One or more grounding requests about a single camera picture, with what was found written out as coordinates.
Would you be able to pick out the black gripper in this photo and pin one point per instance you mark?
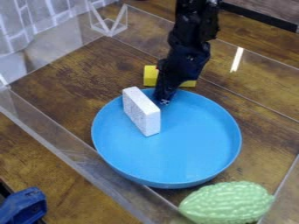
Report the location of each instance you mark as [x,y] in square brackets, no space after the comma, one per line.
[195,28]

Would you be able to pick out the yellow rectangular box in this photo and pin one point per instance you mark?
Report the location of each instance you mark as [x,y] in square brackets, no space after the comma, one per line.
[151,76]

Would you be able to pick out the white speckled foam block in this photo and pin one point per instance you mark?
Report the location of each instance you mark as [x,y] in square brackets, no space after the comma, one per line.
[142,111]

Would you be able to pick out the blue round tray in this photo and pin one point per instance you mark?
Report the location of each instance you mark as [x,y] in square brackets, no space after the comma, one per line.
[194,149]

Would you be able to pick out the green bumpy gourd toy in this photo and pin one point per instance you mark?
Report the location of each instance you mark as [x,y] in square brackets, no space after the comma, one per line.
[235,202]

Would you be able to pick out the white patterned cloth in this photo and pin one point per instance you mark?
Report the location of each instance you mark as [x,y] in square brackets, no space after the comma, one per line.
[27,17]

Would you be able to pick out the clear acrylic enclosure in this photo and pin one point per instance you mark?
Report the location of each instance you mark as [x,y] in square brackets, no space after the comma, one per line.
[76,71]

